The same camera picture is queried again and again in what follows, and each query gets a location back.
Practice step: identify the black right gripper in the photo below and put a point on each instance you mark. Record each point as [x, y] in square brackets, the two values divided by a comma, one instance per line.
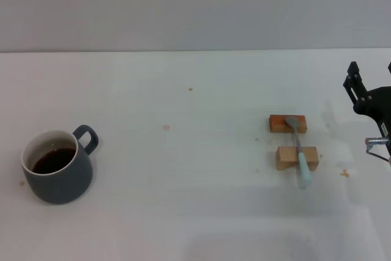
[380, 105]

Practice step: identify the grey ceramic cup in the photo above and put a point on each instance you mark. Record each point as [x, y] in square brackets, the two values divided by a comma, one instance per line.
[61, 184]

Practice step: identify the orange wooden block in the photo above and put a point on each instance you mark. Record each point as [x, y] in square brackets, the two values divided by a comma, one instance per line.
[278, 124]

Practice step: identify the light notched wooden block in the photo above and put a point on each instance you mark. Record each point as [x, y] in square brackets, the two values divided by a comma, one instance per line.
[285, 155]

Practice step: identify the dark coffee liquid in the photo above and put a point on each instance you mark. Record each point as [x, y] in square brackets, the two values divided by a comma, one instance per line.
[53, 161]

